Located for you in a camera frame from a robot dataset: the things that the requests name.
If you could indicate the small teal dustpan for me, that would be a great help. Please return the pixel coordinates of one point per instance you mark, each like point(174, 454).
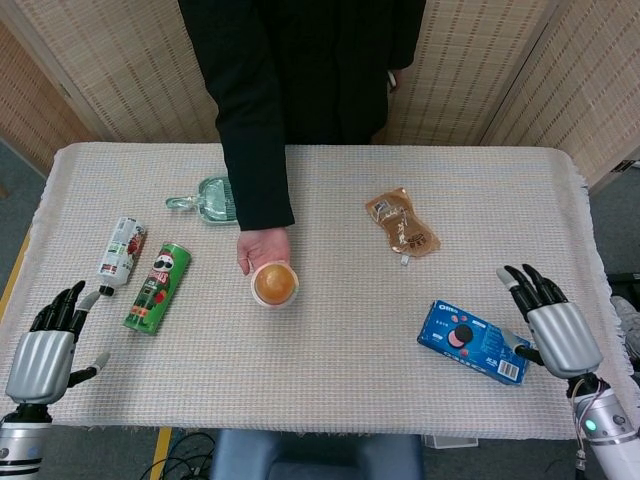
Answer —
point(215, 205)

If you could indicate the robot left five-finger hand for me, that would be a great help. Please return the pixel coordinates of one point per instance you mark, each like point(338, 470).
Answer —
point(42, 360)

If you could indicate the robot right five-finger hand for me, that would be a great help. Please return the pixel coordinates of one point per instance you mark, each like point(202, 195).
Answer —
point(562, 335)

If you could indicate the white woven tablecloth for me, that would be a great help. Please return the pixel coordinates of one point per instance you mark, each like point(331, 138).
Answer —
point(330, 350)

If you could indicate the person's right hand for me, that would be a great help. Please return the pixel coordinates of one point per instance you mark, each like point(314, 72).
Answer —
point(262, 247)

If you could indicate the green Pringles can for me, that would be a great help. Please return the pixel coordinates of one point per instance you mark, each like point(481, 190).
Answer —
point(157, 290)

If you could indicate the person in black coat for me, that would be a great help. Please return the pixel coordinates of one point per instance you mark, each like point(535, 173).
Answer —
point(320, 65)

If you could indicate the person's left hand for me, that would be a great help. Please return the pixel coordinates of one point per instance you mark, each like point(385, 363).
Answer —
point(398, 80)

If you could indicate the orange jelly cup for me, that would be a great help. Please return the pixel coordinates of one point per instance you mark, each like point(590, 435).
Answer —
point(275, 283)

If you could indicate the brown spout pouch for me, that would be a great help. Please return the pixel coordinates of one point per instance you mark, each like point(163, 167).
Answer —
point(402, 222)

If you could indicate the blue Oreo box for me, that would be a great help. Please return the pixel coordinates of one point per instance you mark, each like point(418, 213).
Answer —
point(470, 345)

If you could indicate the robot right white arm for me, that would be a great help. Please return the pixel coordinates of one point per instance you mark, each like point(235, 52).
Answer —
point(610, 440)

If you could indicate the robot left silver arm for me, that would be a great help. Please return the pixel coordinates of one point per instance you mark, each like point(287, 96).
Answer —
point(20, 445)

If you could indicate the grey sneaker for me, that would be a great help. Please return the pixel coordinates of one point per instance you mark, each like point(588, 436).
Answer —
point(627, 320)

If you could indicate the woven bamboo screen panel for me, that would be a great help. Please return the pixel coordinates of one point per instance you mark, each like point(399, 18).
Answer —
point(35, 110)
point(465, 70)
point(585, 85)
point(125, 65)

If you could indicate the person's black-sleeved right forearm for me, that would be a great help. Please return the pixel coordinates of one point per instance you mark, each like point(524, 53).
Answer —
point(257, 170)

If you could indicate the white printed drink bottle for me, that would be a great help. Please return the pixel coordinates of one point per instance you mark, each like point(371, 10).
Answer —
point(122, 252)

